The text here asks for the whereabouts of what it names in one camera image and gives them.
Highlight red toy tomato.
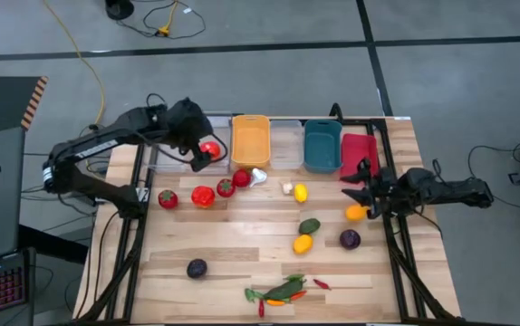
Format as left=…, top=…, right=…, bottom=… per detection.
left=216, top=177, right=236, bottom=198
left=158, top=189, right=179, bottom=210
left=231, top=168, right=253, bottom=188

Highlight yellow-orange lemon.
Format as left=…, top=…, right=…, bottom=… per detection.
left=293, top=234, right=314, bottom=255

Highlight dark green avocado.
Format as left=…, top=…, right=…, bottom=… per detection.
left=298, top=217, right=322, bottom=235

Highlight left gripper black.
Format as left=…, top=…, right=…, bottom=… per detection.
left=163, top=97, right=214, bottom=173

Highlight orange fruit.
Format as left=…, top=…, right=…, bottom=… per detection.
left=344, top=204, right=370, bottom=223

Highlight teal plastic basket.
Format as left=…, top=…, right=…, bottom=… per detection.
left=303, top=119, right=344, bottom=175

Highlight black aluminium table frame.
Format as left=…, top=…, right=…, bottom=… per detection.
left=72, top=116, right=463, bottom=326

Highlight black floor cable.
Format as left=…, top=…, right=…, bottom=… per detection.
left=115, top=0, right=207, bottom=41

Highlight clear plastic bin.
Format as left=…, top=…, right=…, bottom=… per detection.
left=191, top=111, right=233, bottom=176
left=149, top=115, right=194, bottom=176

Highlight yellow power cord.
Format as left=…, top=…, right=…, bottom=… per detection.
left=42, top=0, right=107, bottom=146

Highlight dark purple round vegetable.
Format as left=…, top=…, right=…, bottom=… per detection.
left=186, top=258, right=208, bottom=280
left=339, top=228, right=362, bottom=251

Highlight yellow lemon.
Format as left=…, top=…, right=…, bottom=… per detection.
left=293, top=183, right=310, bottom=204

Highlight yellow plastic basket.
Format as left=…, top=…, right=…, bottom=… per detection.
left=231, top=114, right=272, bottom=170

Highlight orange bell pepper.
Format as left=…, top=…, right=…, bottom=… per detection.
left=199, top=140, right=223, bottom=160

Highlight yellow cord with plug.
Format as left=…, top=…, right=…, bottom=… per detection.
left=155, top=0, right=180, bottom=37

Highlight black hazard-striped mat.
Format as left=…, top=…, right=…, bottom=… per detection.
left=0, top=75, right=49, bottom=139

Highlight red bell pepper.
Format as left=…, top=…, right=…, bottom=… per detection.
left=190, top=185, right=217, bottom=209

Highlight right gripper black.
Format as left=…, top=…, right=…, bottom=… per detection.
left=340, top=158, right=409, bottom=218

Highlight red plastic basket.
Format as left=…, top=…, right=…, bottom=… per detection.
left=340, top=132, right=381, bottom=185

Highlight frosted plastic bin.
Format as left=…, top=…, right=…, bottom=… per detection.
left=269, top=119, right=305, bottom=171

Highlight white garlic bulb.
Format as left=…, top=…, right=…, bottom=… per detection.
left=248, top=168, right=268, bottom=188

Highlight dark green cucumber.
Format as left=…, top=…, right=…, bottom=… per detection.
left=263, top=278, right=307, bottom=302

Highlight black round stand base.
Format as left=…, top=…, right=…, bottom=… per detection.
left=104, top=0, right=135, bottom=21

